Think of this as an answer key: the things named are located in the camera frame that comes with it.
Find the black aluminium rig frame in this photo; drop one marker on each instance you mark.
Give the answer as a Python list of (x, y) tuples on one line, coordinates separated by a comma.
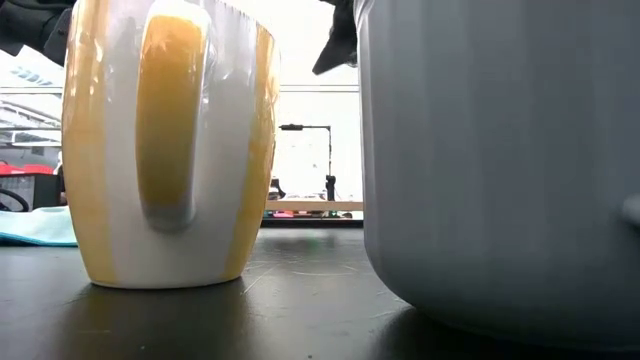
[(310, 223)]

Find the wooden shelf board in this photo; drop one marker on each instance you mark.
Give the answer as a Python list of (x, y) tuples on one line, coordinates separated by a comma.
[(310, 206)]

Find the light blue cloth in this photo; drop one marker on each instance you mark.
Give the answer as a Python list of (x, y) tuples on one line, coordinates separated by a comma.
[(35, 227)]

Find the black metal shelf frame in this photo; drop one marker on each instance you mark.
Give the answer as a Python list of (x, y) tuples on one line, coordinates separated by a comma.
[(330, 187)]

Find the grey mug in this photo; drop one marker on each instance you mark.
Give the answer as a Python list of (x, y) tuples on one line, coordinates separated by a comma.
[(500, 175)]

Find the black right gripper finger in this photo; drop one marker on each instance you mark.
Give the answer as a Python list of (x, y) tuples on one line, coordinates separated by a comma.
[(342, 40)]

